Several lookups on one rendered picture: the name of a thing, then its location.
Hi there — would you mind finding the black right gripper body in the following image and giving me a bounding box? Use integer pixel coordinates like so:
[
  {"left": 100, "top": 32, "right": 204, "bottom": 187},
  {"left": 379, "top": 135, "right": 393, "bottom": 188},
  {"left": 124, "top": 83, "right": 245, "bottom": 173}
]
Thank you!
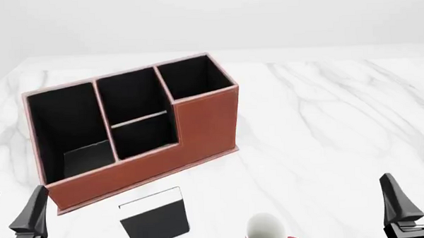
[{"left": 382, "top": 219, "right": 424, "bottom": 238}]

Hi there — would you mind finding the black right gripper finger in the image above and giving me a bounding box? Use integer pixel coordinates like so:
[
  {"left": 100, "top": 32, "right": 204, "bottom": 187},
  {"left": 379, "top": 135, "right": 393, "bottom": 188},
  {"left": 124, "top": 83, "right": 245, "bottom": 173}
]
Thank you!
[{"left": 378, "top": 171, "right": 424, "bottom": 225}]

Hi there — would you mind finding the red-brown desk caddy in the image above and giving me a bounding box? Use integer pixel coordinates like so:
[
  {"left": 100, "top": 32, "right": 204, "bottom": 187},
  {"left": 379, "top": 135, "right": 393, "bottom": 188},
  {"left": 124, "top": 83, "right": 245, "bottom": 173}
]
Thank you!
[{"left": 20, "top": 50, "right": 244, "bottom": 218}]

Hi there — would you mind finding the red and white mug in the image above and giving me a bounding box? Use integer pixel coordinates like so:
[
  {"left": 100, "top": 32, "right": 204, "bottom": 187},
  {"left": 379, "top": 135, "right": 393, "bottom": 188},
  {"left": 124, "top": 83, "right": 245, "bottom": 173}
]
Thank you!
[{"left": 244, "top": 210, "right": 302, "bottom": 238}]

